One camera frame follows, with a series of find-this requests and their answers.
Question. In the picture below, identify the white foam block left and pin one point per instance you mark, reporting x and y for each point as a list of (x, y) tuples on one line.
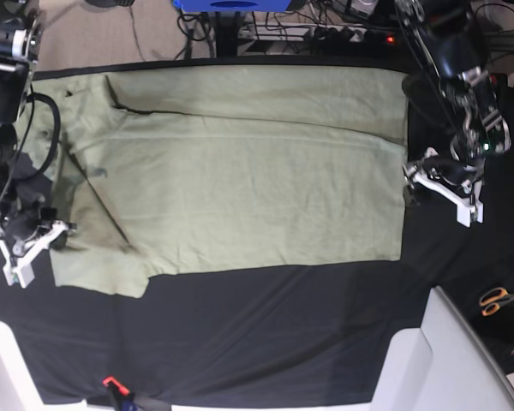
[(17, 389)]

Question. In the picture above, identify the green T-shirt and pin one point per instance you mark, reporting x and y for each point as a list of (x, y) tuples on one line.
[(219, 168)]

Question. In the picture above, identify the orange handled scissors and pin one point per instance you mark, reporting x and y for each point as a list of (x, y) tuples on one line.
[(493, 300)]

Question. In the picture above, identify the white power strip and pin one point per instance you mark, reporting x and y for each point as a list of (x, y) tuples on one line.
[(267, 31)]

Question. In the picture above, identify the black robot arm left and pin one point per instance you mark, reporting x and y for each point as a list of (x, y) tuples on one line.
[(449, 45)]

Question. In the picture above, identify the red clamp bottom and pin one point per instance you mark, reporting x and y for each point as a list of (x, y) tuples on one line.
[(113, 384)]

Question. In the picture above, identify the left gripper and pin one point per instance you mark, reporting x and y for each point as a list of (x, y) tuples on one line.
[(452, 172)]

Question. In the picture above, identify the black table cloth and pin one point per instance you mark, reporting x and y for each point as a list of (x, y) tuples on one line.
[(280, 336)]

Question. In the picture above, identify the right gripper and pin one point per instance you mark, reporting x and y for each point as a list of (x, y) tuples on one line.
[(21, 216)]

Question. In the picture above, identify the black table leg post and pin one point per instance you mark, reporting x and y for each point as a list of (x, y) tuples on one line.
[(226, 28)]

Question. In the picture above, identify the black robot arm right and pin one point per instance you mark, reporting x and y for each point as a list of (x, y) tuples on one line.
[(21, 28)]

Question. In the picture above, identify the white foam block right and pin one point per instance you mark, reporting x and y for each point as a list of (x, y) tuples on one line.
[(441, 365)]

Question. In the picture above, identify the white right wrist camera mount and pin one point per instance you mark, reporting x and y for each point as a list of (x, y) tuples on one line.
[(19, 256)]

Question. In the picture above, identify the white foam block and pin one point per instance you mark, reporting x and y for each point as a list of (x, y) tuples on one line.
[(441, 365), (17, 389)]

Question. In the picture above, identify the blue box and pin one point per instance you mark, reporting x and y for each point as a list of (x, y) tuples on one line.
[(193, 6)]

